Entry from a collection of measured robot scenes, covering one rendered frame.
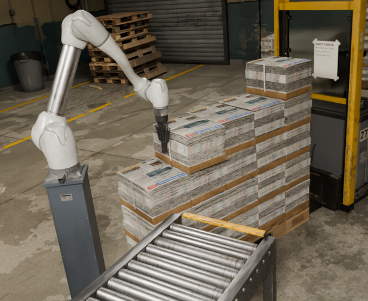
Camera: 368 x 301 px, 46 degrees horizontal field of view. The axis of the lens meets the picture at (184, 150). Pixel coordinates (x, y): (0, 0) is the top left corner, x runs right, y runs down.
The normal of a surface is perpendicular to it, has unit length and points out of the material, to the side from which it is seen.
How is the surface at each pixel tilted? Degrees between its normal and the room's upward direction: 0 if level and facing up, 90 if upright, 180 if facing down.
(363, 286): 0
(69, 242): 90
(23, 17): 90
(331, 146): 90
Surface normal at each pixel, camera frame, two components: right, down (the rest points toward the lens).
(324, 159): -0.78, 0.29
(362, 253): -0.09, -0.92
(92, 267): 0.08, 0.36
